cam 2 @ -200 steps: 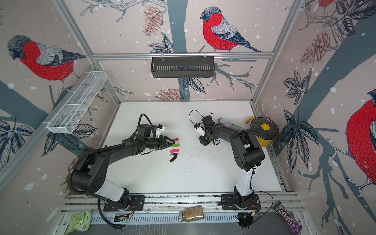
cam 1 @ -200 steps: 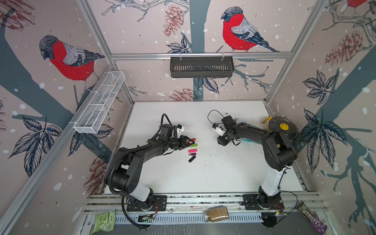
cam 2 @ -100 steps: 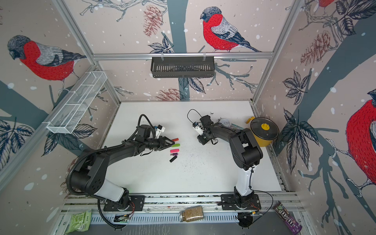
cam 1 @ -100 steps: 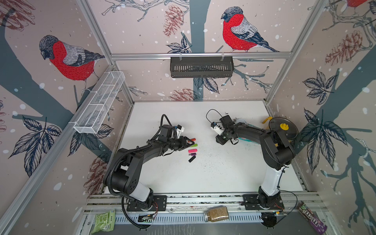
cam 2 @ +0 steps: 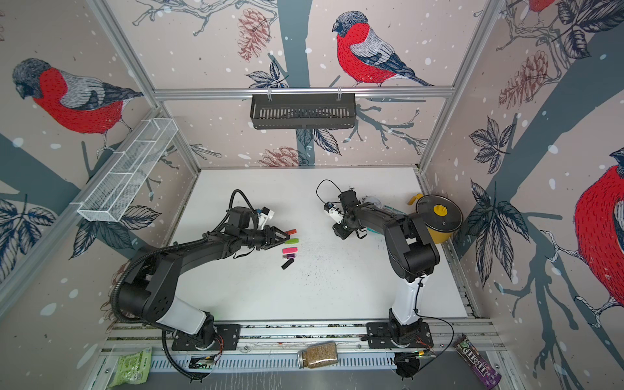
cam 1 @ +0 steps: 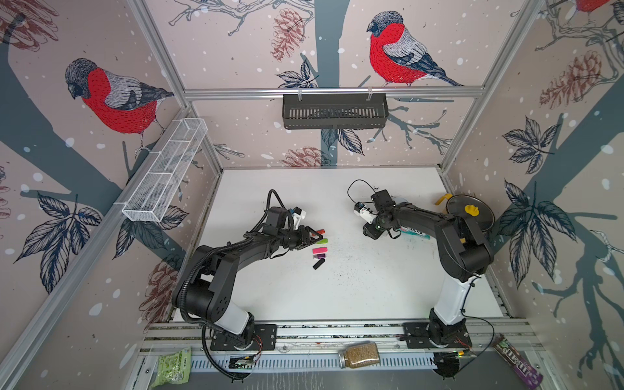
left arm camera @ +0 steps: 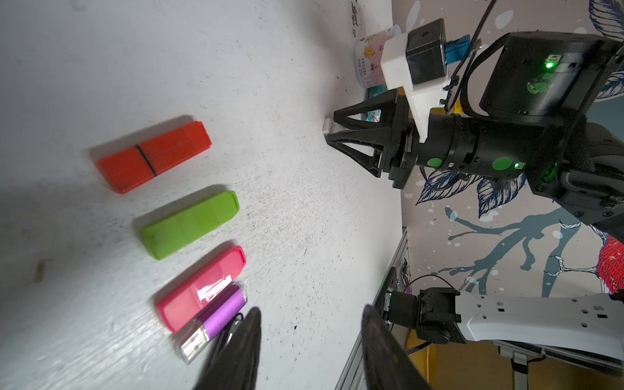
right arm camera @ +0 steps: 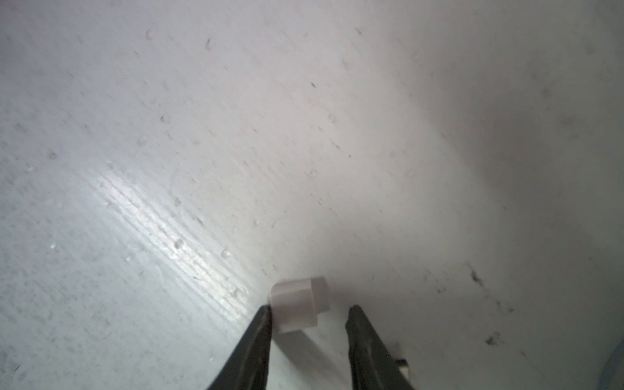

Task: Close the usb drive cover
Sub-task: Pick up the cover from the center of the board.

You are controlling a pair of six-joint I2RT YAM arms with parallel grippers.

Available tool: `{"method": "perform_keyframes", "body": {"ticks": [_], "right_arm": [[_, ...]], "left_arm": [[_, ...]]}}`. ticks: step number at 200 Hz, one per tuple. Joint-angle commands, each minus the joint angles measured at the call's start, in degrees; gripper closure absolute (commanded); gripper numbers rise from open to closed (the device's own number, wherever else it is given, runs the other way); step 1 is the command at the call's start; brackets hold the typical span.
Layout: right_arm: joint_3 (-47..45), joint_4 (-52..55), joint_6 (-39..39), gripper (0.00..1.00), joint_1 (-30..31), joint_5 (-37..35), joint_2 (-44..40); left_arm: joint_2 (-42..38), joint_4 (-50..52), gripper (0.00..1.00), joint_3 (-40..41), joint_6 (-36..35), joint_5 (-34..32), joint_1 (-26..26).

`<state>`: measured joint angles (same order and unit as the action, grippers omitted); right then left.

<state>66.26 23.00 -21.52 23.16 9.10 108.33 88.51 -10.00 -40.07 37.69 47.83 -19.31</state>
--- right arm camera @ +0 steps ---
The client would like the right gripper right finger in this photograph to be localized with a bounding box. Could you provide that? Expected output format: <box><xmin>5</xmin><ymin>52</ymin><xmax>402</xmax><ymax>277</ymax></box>
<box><xmin>345</xmin><ymin>305</ymin><xmax>413</xmax><ymax>390</ymax></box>

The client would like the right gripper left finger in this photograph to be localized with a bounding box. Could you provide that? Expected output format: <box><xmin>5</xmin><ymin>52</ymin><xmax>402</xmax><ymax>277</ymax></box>
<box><xmin>208</xmin><ymin>305</ymin><xmax>273</xmax><ymax>390</ymax></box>

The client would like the clear usb cap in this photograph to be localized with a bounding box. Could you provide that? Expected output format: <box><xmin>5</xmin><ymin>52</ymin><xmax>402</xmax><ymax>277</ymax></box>
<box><xmin>268</xmin><ymin>276</ymin><xmax>330</xmax><ymax>334</ymax></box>

